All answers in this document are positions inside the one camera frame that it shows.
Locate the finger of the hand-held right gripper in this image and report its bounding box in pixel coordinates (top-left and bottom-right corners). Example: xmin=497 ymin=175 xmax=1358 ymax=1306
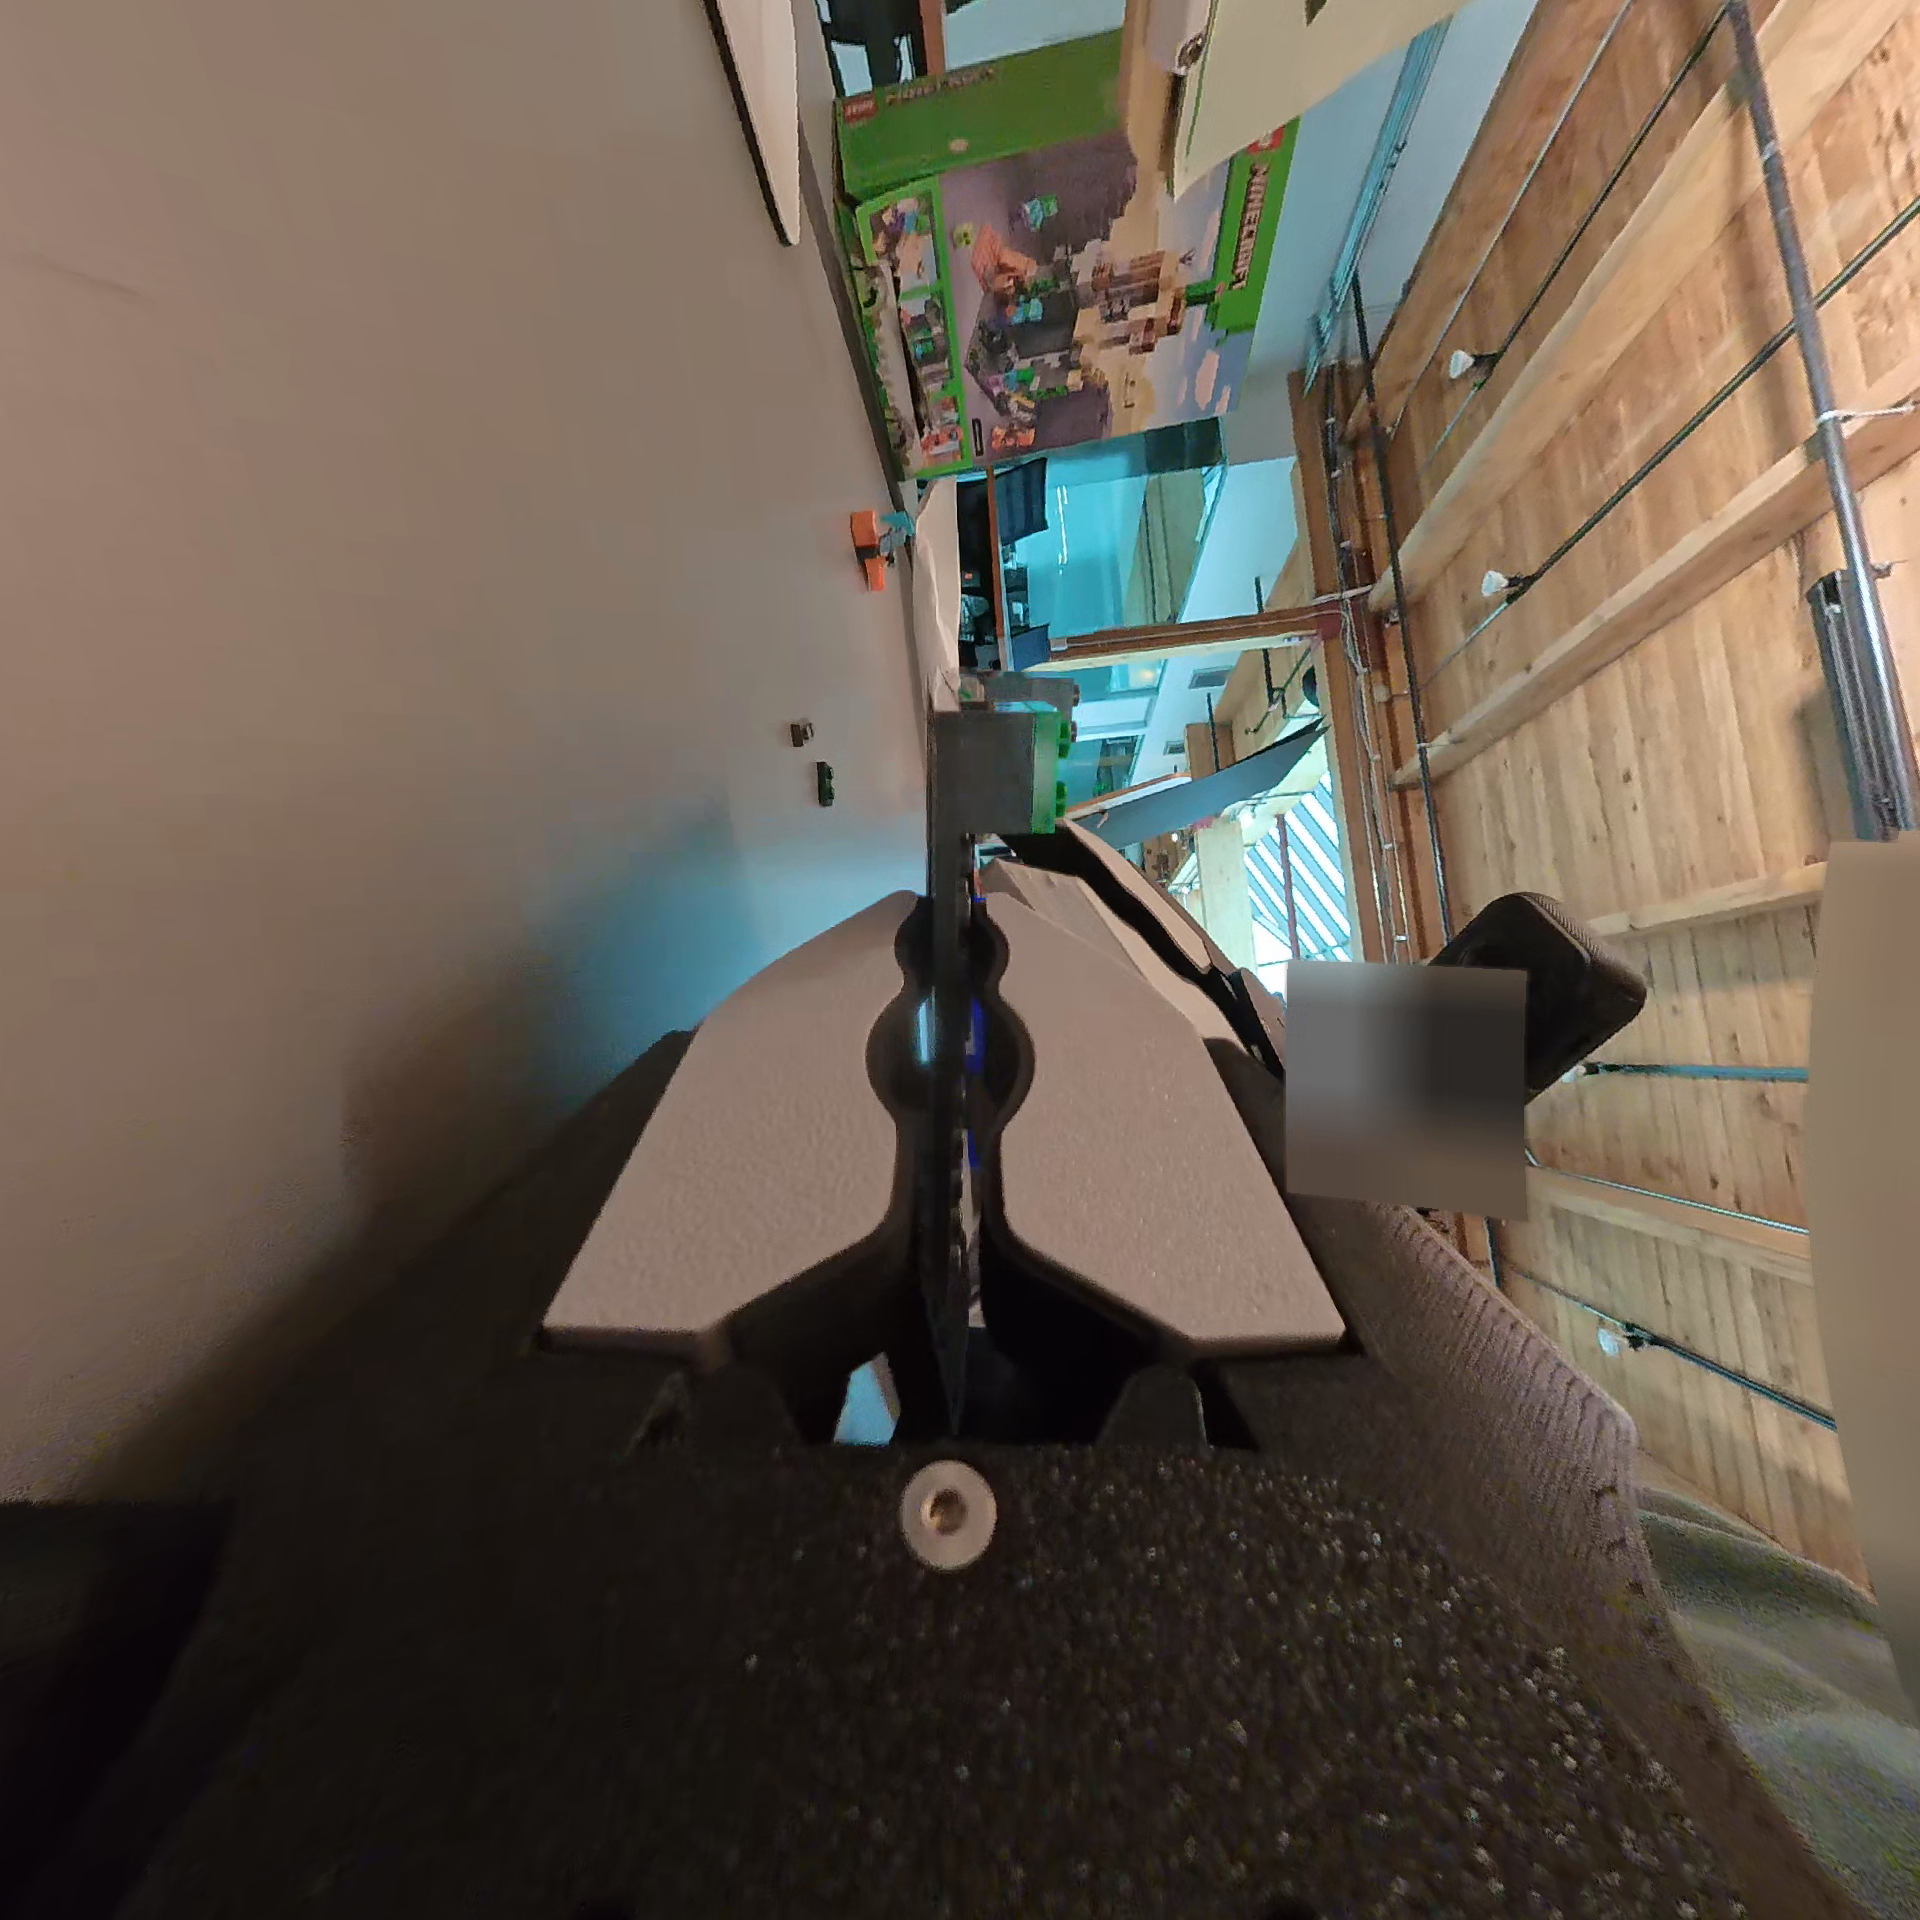
xmin=1048 ymin=818 xmax=1287 ymax=1076
xmin=982 ymin=854 xmax=1216 ymax=1037

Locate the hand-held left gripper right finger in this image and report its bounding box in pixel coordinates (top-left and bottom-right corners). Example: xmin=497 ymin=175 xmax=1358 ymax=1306
xmin=976 ymin=900 xmax=1344 ymax=1436

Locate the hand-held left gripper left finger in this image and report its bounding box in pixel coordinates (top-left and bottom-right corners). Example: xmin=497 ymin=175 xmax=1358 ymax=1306
xmin=538 ymin=891 xmax=938 ymax=1442

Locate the grey baseplate brick build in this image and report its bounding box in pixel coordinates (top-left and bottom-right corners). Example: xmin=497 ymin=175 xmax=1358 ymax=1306
xmin=921 ymin=675 xmax=1081 ymax=1434

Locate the pale green instruction booklet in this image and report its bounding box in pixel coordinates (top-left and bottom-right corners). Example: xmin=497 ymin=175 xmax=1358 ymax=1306
xmin=1170 ymin=0 xmax=1465 ymax=196

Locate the person's right forearm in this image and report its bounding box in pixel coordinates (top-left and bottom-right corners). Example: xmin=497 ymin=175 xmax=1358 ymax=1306
xmin=1634 ymin=1477 xmax=1920 ymax=1920

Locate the grey desk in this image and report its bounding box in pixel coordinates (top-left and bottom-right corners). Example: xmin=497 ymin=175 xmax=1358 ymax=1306
xmin=0 ymin=0 xmax=969 ymax=1502

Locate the green toy brick set box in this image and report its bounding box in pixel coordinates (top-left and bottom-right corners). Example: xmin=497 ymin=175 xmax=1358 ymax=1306
xmin=832 ymin=29 xmax=1297 ymax=483

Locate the white and wood book stand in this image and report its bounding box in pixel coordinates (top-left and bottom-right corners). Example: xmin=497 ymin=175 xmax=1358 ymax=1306
xmin=701 ymin=0 xmax=1216 ymax=250

